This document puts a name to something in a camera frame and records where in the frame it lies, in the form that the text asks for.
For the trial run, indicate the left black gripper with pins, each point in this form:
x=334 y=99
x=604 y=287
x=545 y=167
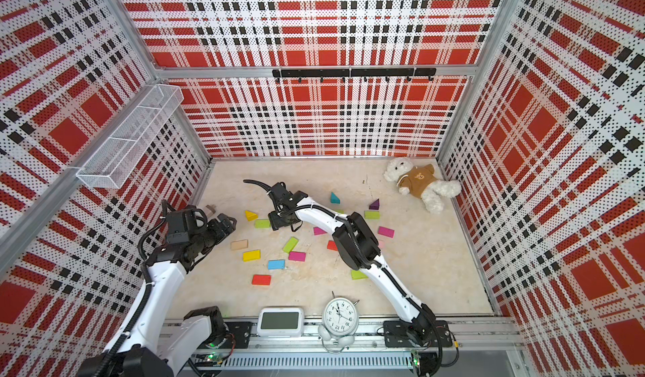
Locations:
x=220 y=233

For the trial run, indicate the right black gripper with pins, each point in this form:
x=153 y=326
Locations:
x=275 y=224

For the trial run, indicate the natural wood rectangular block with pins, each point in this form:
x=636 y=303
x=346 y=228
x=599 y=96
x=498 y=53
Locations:
x=239 y=245

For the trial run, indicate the yellow triangle block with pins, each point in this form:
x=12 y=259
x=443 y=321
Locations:
x=251 y=216

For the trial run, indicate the light green rectangular block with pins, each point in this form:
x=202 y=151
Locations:
x=262 y=223

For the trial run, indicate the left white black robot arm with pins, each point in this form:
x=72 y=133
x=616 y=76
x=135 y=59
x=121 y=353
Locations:
x=134 y=349

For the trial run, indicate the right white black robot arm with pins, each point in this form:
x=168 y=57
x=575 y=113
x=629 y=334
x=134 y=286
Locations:
x=358 y=247

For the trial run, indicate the yellow rectangular block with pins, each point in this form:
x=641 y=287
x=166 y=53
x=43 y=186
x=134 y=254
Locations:
x=252 y=255

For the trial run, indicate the magenta block lower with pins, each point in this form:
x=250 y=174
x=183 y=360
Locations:
x=297 y=256

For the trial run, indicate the light blue block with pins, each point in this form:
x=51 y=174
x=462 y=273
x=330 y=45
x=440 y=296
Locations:
x=276 y=264

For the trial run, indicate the red block centre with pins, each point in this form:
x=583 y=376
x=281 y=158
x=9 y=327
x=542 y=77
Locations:
x=332 y=246

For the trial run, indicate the red block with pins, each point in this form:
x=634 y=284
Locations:
x=261 y=280
x=332 y=246

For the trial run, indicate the red block front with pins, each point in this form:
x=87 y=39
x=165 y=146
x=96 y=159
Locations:
x=261 y=280

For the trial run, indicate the purple triangle block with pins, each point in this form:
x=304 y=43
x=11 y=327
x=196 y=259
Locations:
x=375 y=206

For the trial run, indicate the magenta block right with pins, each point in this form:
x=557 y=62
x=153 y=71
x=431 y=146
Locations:
x=387 y=232

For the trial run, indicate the white digital display device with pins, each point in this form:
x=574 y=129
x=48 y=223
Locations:
x=280 y=322

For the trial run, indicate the white analog alarm clock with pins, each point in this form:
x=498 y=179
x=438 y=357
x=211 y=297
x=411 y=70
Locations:
x=340 y=322

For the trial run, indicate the white teddy bear brown shirt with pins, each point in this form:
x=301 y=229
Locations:
x=422 y=183

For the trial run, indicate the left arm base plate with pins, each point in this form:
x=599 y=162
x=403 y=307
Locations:
x=242 y=332

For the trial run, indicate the white wire mesh basket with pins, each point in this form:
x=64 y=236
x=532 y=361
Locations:
x=114 y=161

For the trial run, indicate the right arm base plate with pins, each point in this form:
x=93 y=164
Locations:
x=395 y=336

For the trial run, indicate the black hook rail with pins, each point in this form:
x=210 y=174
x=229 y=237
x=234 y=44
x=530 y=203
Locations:
x=354 y=72

